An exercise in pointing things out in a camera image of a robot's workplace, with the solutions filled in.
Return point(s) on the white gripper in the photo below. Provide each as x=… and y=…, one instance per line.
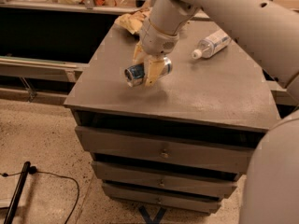
x=156, y=41

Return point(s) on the silver blue redbull can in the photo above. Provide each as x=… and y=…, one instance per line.
x=135, y=74

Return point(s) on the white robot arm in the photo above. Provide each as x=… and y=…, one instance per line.
x=269, y=34

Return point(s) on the brown yellow chip bag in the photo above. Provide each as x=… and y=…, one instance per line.
x=133, y=22

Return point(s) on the clear plastic water bottle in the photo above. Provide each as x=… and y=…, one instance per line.
x=211, y=45

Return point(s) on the grey drawer cabinet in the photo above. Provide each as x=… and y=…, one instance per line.
x=222, y=101

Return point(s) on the grey top drawer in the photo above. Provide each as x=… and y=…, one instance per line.
x=219, y=158

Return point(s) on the grey drawer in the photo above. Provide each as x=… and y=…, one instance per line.
x=219, y=158
x=162, y=180
x=161, y=198

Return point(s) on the grey middle drawer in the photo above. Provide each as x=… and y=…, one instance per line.
x=162, y=180

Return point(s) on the grey bottom drawer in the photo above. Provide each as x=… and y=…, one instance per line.
x=161, y=198

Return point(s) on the black pole on floor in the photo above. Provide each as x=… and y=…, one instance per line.
x=17, y=193

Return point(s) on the metal shelf rail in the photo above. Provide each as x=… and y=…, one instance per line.
x=27, y=69

